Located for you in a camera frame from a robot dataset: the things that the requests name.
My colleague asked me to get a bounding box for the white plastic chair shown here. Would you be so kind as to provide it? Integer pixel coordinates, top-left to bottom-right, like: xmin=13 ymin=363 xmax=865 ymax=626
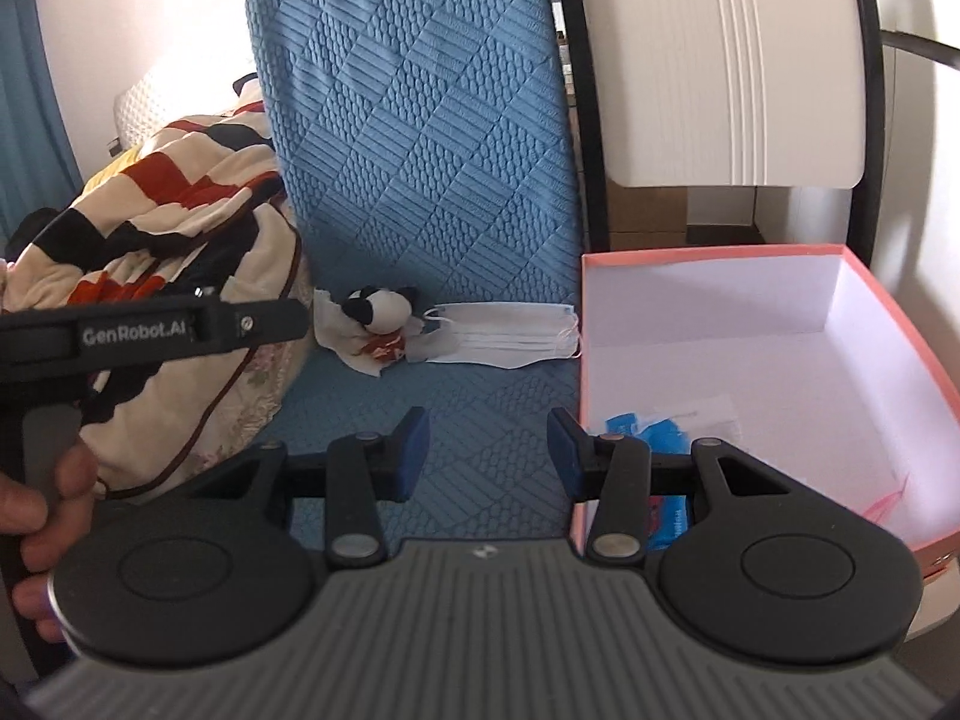
xmin=547 ymin=0 xmax=960 ymax=642

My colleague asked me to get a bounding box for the red black white blanket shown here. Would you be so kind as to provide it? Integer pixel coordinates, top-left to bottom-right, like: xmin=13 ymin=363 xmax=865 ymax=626
xmin=0 ymin=78 xmax=306 ymax=481

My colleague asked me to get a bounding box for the floral beige cushion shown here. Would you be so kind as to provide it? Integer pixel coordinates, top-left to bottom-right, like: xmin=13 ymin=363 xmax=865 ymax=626
xmin=78 ymin=253 xmax=316 ymax=501

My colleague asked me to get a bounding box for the person's left hand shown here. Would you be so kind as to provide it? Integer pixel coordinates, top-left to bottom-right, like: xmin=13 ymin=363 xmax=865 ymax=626
xmin=2 ymin=440 xmax=98 ymax=644

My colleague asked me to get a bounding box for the red floral packet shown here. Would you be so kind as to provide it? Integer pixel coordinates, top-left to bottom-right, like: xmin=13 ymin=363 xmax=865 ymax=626
xmin=359 ymin=332 xmax=405 ymax=366

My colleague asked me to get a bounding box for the pink cardboard box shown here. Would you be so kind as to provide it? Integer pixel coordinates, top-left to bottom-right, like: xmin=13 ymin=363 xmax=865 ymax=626
xmin=581 ymin=244 xmax=958 ymax=569

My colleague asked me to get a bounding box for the blue wet wipes pack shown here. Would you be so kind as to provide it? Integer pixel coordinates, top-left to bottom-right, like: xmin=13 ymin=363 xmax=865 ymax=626
xmin=605 ymin=413 xmax=690 ymax=551

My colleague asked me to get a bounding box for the black white panda plush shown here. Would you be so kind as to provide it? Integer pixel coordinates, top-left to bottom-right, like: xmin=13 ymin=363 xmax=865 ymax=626
xmin=340 ymin=286 xmax=420 ymax=335

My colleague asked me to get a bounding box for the white paper towel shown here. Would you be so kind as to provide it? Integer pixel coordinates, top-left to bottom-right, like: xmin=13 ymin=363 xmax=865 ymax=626
xmin=313 ymin=289 xmax=459 ymax=377

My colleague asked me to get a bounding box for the white face mask stack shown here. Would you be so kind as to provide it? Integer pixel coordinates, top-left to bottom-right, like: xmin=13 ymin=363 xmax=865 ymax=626
xmin=423 ymin=302 xmax=581 ymax=371

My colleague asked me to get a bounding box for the blue curtain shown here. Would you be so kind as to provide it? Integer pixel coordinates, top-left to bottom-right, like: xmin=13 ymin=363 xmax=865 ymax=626
xmin=0 ymin=0 xmax=82 ymax=242

